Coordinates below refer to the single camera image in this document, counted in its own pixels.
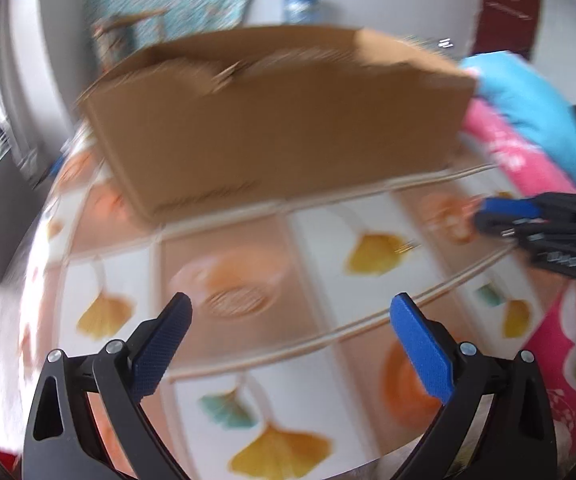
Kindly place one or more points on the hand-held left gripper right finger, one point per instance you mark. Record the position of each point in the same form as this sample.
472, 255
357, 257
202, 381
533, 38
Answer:
423, 345

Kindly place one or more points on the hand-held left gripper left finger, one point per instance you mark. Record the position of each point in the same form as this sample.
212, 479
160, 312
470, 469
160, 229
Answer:
165, 345

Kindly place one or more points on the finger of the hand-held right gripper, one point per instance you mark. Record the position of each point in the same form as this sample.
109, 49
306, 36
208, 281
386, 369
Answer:
528, 232
513, 207

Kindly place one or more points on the brown cardboard box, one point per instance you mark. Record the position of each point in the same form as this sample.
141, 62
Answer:
278, 125

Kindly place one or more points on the pink floral blanket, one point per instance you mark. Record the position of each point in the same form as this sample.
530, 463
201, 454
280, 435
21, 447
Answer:
513, 150

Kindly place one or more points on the blue pillow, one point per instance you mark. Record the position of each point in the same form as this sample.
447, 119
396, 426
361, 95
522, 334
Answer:
528, 95

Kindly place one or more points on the leaf print table cover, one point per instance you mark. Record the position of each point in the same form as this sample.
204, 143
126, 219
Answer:
318, 285

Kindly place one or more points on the dark red door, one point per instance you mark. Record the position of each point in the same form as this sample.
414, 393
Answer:
510, 7

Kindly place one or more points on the blue water jug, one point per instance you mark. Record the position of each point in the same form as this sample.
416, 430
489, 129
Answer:
300, 5

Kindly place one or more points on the wooden chair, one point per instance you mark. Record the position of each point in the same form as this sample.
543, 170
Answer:
127, 30

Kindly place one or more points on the teal floral cloth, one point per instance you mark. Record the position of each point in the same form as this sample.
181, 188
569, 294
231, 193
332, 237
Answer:
182, 0

